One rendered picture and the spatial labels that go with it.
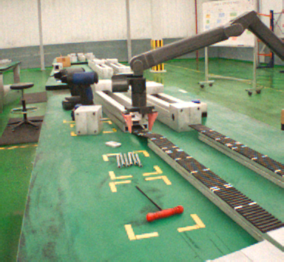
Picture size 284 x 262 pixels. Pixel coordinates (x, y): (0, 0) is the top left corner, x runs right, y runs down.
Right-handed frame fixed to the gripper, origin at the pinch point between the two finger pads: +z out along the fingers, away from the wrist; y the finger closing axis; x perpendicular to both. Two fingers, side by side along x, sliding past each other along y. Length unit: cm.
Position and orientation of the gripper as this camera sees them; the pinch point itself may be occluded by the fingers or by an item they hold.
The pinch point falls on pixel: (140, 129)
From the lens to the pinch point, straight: 127.7
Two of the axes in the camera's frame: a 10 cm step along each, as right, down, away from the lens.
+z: 0.4, 9.7, 2.3
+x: 3.0, 2.1, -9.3
